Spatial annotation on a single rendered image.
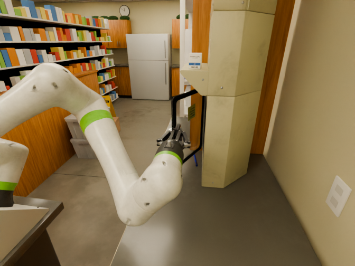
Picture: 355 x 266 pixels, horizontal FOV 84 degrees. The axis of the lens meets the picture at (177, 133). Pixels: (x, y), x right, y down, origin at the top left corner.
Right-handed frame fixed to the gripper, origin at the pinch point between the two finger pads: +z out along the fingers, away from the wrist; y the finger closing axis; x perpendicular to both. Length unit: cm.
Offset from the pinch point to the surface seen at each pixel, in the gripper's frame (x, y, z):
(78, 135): 90, 161, 159
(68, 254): 128, 92, 18
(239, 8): -44.8, -20.4, 5.4
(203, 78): -20.9, -9.4, 4.5
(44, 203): 34, 59, -16
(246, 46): -32.8, -24.8, 6.8
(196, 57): -28.3, -6.4, 10.0
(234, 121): -3.0, -24.1, 5.7
